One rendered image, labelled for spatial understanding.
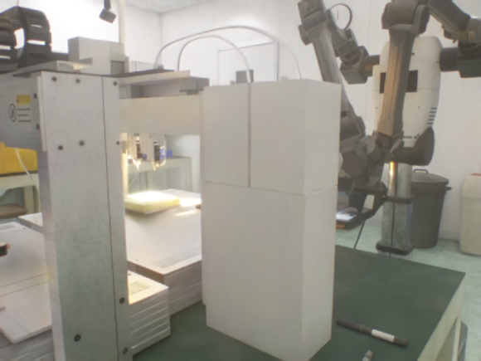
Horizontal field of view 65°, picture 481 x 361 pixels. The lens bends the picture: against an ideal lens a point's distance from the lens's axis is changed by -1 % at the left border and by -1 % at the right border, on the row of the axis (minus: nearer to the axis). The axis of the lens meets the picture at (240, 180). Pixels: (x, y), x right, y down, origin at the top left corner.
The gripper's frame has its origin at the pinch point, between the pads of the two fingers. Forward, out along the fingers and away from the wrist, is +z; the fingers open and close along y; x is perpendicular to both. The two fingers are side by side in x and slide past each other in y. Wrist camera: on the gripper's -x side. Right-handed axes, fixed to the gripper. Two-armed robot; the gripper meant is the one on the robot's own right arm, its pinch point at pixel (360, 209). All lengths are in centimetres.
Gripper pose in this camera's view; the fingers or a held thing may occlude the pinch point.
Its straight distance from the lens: 115.2
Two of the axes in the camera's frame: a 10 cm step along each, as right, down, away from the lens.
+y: 7.6, 1.0, -6.4
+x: 6.3, -3.7, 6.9
